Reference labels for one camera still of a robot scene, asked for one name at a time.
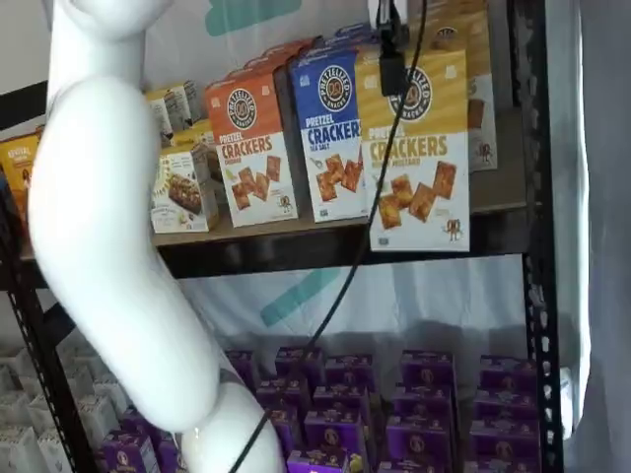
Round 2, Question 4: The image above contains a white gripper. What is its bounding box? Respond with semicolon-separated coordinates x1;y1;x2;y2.
367;0;410;98

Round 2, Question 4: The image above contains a yellow pretzel crackers box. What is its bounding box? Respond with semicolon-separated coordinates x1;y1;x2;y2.
354;47;472;252
433;0;499;173

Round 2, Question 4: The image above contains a blue pretzel crackers box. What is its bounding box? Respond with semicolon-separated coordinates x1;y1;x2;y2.
300;36;376;58
288;48;369;224

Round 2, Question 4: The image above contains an orange pretzel crackers box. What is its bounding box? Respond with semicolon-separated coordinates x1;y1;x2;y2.
204;72;302;229
231;52;307;80

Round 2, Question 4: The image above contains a Simple Mills sweet thins box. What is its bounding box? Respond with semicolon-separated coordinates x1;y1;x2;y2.
145;88;173;135
165;83;194;130

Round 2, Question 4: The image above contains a Simple Mills almond bars box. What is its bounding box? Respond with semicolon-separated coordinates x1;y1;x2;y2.
150;142;221;234

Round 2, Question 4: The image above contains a black metal shelf rack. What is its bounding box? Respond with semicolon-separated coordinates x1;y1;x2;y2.
0;0;566;473

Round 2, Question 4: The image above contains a purple Annie's box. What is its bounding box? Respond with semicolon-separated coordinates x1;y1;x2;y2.
399;350;455;390
101;428;160;473
480;354;538;395
120;406;167;435
377;457;445;473
255;376;310;410
263;407;303;444
467;418;541;473
386;416;457;464
391;383;455;420
324;354;376;390
285;450;364;473
304;408;369;454
313;383;371;415
472;388;541;425
224;349;257;390
275;347;324;378

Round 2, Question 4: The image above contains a plain orange snack box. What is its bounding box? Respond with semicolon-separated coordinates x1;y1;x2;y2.
0;133;43;223

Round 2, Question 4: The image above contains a white backdrop sheet teal print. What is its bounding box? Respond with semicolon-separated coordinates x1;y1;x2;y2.
142;0;533;359

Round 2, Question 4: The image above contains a white paper pouch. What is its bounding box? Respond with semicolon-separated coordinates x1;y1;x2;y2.
0;426;48;473
27;392;63;430
81;391;119;435

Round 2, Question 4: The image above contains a black cable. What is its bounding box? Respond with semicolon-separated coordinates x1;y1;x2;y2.
231;0;430;473

